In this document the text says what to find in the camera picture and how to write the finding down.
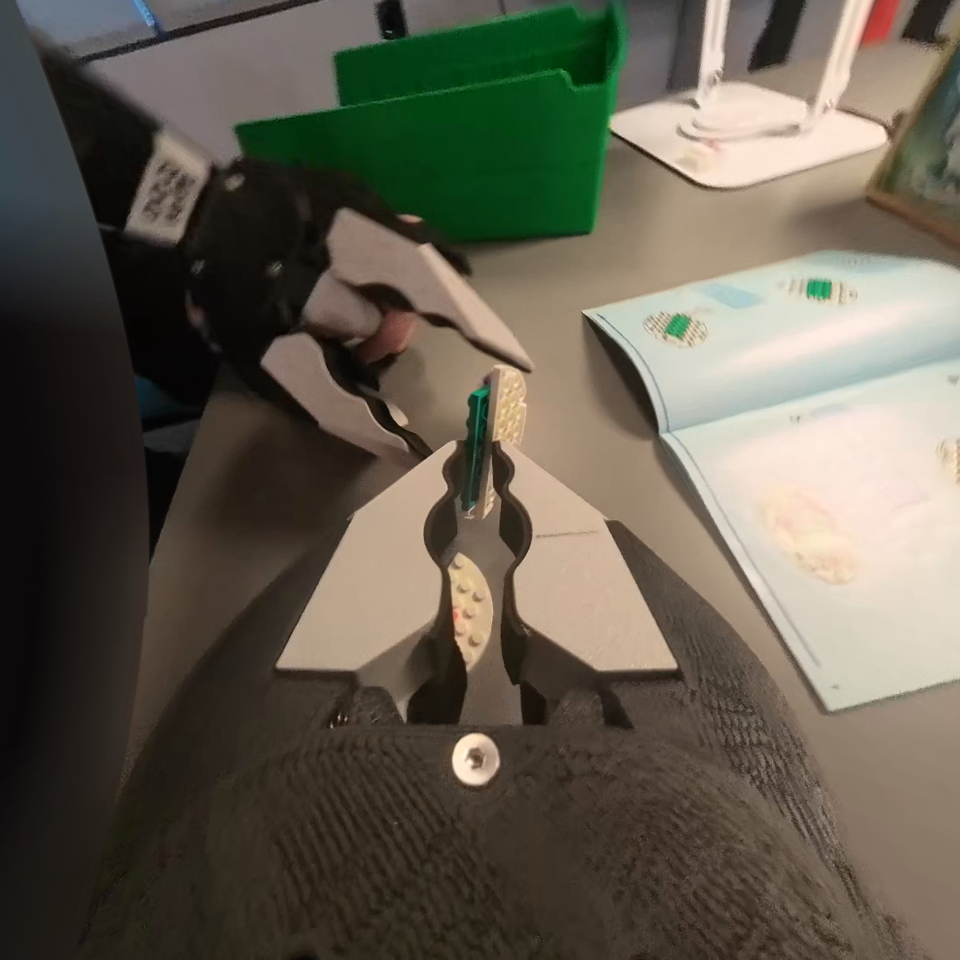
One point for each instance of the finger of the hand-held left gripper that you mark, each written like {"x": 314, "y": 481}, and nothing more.
{"x": 420, "y": 292}
{"x": 322, "y": 390}

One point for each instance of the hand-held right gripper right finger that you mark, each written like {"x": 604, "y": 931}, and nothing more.
{"x": 592, "y": 600}

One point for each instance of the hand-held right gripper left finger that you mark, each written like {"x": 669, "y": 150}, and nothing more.
{"x": 360, "y": 592}

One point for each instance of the cream half-round lego plate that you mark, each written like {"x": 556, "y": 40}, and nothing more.
{"x": 471, "y": 607}

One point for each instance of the green and cream lego assembly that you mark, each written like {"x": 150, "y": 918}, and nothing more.
{"x": 499, "y": 420}

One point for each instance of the person's left hand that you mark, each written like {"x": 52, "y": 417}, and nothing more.
{"x": 386, "y": 336}

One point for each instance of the green plastic bin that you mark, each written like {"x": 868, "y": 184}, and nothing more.
{"x": 465, "y": 150}

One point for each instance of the light blue instruction booklet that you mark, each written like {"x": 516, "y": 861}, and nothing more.
{"x": 810, "y": 480}

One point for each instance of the white stand base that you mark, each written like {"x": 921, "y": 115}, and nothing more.
{"x": 757, "y": 127}

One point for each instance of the framed picture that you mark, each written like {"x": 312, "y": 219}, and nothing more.
{"x": 926, "y": 165}

